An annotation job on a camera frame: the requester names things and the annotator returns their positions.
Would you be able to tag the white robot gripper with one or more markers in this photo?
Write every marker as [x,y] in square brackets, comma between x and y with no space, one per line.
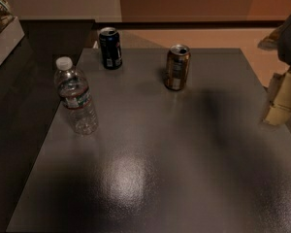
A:
[280,106]

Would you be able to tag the clear plastic water bottle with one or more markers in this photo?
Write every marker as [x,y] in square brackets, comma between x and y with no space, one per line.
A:
[73,89]

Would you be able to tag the gold brown soda can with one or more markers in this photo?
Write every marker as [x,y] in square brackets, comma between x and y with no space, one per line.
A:
[177,66]

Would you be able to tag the dark blue soda can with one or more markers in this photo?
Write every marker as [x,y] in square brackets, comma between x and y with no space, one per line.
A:
[110,47]

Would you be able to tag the white shelf with patterned item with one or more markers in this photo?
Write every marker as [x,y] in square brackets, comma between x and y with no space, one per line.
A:
[11,32]

